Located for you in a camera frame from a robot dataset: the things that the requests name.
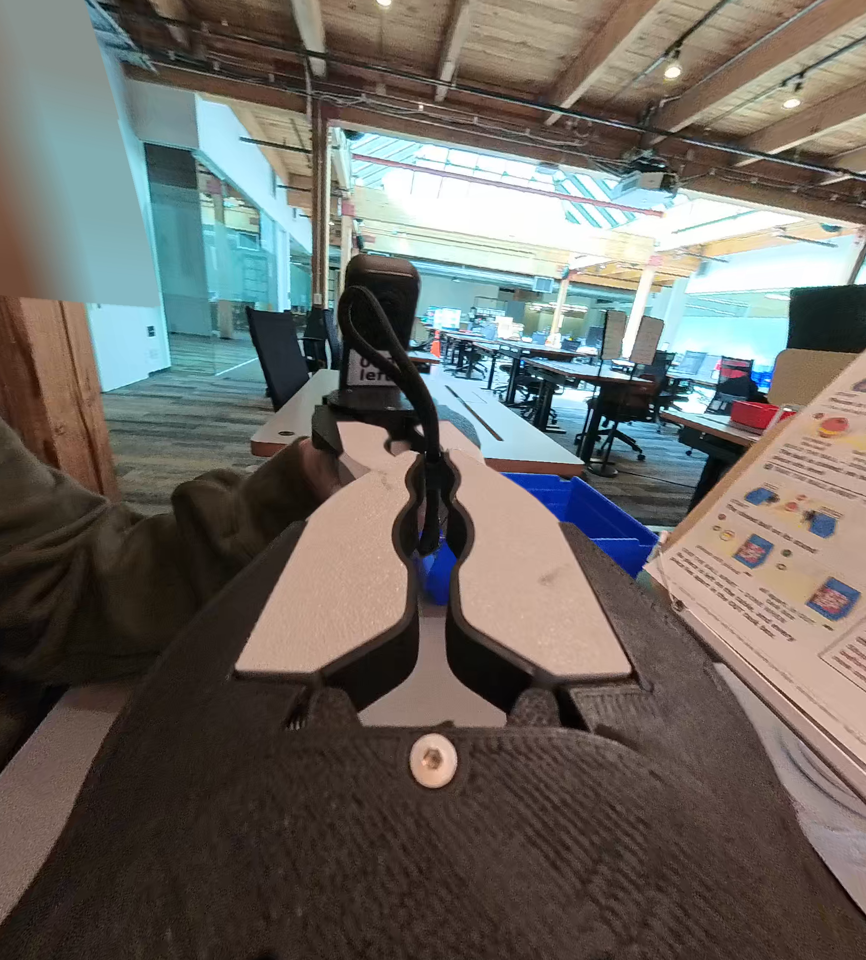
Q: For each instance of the instruction sheet board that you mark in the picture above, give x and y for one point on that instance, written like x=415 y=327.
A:
x=815 y=562

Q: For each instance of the ceiling projector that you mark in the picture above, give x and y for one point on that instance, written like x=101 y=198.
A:
x=647 y=182

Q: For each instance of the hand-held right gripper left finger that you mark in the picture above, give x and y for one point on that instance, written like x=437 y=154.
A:
x=335 y=592

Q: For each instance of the long grey desk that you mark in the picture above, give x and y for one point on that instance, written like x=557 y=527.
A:
x=523 y=442

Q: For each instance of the black office chair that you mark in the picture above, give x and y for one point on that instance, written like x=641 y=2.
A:
x=279 y=360
x=617 y=427

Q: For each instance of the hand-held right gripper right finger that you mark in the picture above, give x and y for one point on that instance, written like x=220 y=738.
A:
x=530 y=592

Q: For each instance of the wooden desk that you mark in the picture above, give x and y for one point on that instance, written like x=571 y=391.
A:
x=575 y=369
x=703 y=426

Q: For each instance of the red bin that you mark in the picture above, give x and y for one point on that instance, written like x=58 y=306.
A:
x=759 y=418

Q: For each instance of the black panel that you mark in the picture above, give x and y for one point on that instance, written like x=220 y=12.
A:
x=830 y=319

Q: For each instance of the grey hanging panel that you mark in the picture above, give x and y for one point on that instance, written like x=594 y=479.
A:
x=648 y=339
x=614 y=334

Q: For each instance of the orange traffic cone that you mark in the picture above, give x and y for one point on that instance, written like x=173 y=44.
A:
x=435 y=346

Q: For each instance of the white stand base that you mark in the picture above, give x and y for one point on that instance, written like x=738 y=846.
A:
x=853 y=847

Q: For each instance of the beige divider panel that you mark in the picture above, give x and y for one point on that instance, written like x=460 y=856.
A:
x=808 y=375

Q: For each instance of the person's left forearm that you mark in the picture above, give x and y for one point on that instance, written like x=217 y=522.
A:
x=140 y=570

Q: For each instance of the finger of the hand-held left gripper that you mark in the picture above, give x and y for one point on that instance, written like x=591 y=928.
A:
x=457 y=436
x=361 y=454

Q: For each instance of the blue plastic bin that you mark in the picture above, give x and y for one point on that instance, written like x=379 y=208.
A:
x=605 y=525

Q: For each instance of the wooden pillar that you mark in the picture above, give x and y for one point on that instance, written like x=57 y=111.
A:
x=42 y=375

